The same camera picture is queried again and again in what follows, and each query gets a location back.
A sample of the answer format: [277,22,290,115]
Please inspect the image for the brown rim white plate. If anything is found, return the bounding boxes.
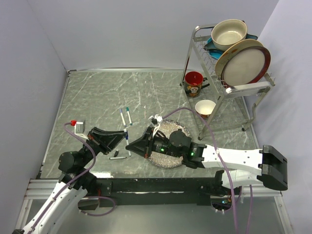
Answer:
[220,46,271,88]

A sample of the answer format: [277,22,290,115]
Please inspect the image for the metal dish rack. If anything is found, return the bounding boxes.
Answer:
[180,24,275,131]

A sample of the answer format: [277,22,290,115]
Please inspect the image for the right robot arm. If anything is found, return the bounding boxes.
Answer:
[126,127,288,194]

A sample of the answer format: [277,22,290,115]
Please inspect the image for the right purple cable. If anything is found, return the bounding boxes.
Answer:
[160,107,254,234]

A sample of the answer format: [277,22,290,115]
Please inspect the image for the black base frame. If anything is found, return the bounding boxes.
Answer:
[87,170,231,206]

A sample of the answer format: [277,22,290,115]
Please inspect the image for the blue dish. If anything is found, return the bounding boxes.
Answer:
[203,33,258,60]

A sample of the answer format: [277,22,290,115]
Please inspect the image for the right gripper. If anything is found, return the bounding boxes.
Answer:
[127,126,182,157]

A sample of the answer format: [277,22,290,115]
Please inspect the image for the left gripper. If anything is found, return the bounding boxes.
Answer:
[79,126,127,168]

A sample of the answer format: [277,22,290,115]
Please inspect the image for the white pen light blue tip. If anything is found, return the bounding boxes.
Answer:
[119,108,127,128]

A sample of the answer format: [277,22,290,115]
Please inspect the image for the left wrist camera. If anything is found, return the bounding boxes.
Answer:
[70,120,88,139]

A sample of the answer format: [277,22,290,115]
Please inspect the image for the white pen dark blue tip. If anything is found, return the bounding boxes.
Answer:
[109,156,127,160]

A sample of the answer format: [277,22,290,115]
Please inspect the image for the red skull mug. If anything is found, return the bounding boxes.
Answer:
[183,71,210,97]

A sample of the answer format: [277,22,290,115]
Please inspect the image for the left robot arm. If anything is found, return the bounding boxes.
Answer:
[13,121,128,234]

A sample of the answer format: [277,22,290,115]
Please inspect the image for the small white red bowl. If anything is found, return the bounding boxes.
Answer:
[195,100,216,119]

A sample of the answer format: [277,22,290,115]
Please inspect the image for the cream ceramic bowl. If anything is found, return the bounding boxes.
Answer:
[211,19,248,51]

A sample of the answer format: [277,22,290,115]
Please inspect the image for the white pen teal tip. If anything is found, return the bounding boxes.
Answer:
[126,107,133,126]

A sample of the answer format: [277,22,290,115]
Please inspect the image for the beige plate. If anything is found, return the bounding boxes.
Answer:
[215,39,263,78]

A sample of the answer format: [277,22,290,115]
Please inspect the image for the speckled blue rim plate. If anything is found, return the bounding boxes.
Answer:
[148,119,192,169]

